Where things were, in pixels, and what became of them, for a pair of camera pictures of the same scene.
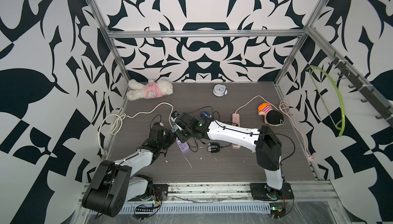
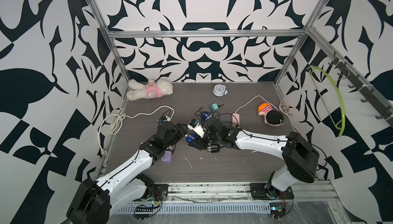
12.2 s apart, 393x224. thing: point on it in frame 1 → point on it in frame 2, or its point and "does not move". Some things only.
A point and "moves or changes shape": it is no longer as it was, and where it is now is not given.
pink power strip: (236, 122) does not move
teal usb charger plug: (175, 127) moves or changes shape
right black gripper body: (182, 134) → (208, 138)
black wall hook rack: (385, 108) does not move
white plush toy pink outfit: (150, 89) does not move
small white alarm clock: (220, 90) does not move
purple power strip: (183, 147) → (167, 156)
